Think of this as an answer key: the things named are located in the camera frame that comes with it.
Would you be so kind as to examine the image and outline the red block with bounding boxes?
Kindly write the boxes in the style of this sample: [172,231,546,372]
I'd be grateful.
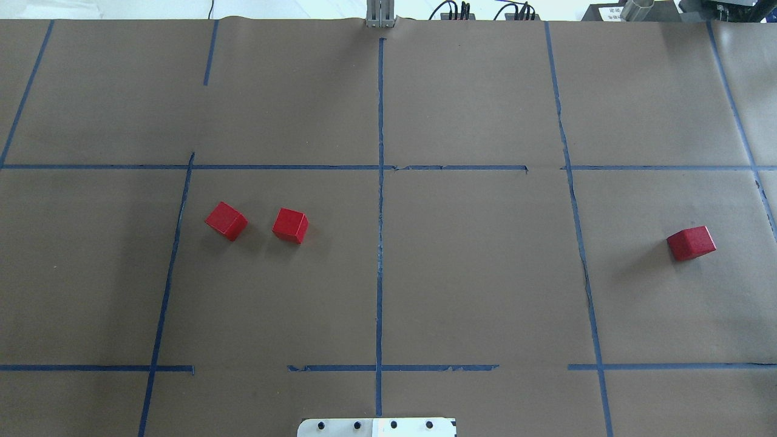
[204,202,249,242]
[665,226,717,261]
[272,208,309,245]

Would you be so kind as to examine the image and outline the metal cup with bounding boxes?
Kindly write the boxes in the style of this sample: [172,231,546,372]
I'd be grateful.
[620,0,655,22]

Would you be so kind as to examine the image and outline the aluminium frame post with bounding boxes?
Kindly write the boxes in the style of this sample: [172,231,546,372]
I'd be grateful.
[365,0,396,29]

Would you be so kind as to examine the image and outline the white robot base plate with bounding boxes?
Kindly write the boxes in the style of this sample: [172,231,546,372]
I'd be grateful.
[296,417,458,436]

